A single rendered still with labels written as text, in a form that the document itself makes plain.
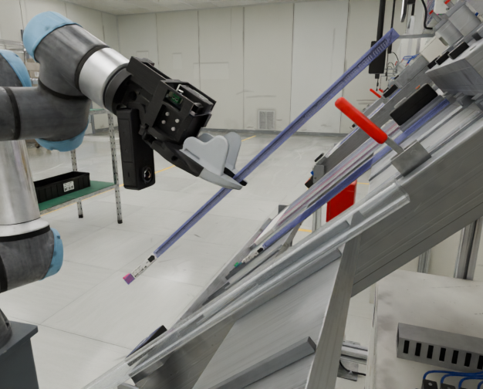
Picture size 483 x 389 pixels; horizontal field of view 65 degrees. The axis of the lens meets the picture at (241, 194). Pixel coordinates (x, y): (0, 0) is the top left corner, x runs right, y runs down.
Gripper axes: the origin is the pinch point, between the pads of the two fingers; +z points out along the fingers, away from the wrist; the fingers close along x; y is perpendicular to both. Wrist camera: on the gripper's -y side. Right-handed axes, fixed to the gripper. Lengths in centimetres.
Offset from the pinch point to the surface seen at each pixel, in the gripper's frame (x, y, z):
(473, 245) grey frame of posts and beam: 60, -1, 51
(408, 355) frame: 21.0, -16.6, 40.9
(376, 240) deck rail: -10.0, 8.2, 16.3
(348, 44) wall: 871, 59, -109
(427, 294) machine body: 48, -14, 47
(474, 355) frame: 21, -9, 48
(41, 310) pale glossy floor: 81, -156, -68
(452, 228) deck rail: -10.0, 13.0, 20.4
